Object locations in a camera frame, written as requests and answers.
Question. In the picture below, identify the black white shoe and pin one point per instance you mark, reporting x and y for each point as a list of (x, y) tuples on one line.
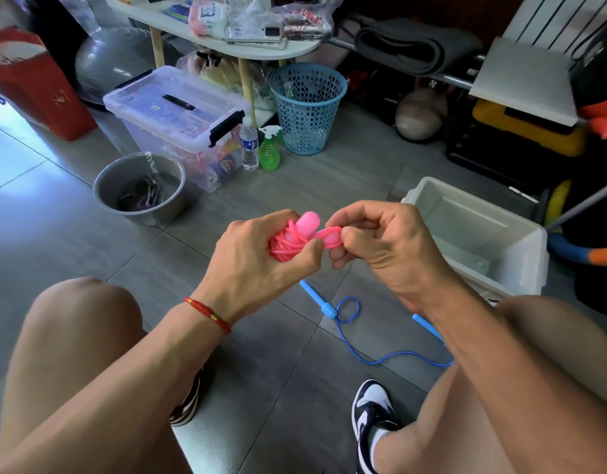
[(372, 414), (188, 409)]

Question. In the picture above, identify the person's left leg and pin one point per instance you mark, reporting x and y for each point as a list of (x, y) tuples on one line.
[(66, 340)]

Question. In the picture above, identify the red bag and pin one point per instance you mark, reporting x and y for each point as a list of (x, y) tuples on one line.
[(37, 84)]

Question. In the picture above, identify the person's right leg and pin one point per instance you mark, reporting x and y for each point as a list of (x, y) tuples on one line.
[(570, 360)]

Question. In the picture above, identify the grey exercise ball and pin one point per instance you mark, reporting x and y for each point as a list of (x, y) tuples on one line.
[(111, 62)]

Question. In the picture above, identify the blue mesh plastic basket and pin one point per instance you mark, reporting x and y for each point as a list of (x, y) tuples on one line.
[(308, 108)]

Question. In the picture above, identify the yellow black case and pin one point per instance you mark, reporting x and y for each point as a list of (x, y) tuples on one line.
[(528, 128)]

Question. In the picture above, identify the white plastic bag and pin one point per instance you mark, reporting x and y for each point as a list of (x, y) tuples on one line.
[(76, 10)]

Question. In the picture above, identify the person's left hand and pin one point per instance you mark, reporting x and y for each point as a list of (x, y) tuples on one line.
[(254, 266)]

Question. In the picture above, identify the white metal pole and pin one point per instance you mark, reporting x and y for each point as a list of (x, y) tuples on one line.
[(583, 204)]

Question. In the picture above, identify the white plastic bin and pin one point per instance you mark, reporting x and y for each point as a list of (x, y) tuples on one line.
[(481, 232)]

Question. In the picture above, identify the grey folded mat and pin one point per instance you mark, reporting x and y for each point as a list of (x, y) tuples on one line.
[(417, 44)]

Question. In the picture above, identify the person's right hand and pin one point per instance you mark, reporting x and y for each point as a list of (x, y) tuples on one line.
[(392, 247)]

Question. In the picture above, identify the clear plastic bag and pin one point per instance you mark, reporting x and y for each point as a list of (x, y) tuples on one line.
[(308, 16)]

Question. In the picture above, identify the black red inflatable toy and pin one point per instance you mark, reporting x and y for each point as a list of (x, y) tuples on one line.
[(599, 93)]

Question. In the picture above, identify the green spray bottle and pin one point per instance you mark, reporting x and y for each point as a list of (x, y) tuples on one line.
[(270, 153)]

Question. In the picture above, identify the pink white packet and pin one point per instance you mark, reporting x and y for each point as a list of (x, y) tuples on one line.
[(208, 16)]

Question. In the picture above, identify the clear bin with black latches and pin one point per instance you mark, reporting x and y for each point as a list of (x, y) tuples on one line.
[(165, 103)]

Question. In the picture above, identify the grey metal basin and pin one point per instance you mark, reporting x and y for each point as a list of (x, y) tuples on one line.
[(109, 192)]

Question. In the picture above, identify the white radiator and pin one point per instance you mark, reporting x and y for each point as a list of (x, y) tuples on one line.
[(560, 19)]

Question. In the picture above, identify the multicoloured hula hoop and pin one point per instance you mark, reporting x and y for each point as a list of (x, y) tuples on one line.
[(588, 249)]

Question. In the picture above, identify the grey flat board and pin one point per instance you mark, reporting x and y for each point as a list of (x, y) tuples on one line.
[(525, 82)]

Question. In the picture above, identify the person's left forearm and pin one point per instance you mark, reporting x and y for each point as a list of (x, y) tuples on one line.
[(96, 400)]

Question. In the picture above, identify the small plastic water bottle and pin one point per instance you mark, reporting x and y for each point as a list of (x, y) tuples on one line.
[(249, 145)]

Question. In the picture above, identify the person's right forearm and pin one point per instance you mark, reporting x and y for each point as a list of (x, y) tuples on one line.
[(540, 390)]

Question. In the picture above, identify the black white left shoe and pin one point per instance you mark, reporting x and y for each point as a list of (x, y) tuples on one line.
[(188, 409)]

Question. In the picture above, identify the white round table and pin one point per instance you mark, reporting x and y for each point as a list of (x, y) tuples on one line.
[(175, 24)]

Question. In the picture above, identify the black white right shoe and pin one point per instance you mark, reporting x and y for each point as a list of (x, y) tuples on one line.
[(372, 414)]

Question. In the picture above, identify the brown ball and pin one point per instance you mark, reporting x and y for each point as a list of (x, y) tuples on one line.
[(422, 115)]

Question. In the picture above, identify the person's leg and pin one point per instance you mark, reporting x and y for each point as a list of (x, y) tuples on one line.
[(66, 340), (570, 360)]

